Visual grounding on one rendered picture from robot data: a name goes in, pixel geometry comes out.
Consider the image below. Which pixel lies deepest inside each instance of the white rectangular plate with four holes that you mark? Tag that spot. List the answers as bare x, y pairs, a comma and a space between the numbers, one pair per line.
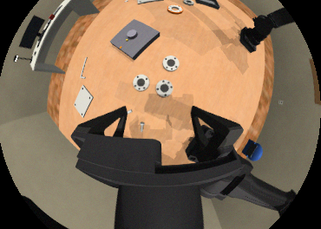
83, 101

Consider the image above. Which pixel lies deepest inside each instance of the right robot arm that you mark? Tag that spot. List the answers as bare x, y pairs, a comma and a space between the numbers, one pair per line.
263, 26

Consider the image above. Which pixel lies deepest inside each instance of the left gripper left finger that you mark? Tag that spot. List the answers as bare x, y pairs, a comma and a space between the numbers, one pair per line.
100, 123

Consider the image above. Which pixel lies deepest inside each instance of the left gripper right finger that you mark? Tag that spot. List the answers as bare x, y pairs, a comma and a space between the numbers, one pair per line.
226, 132

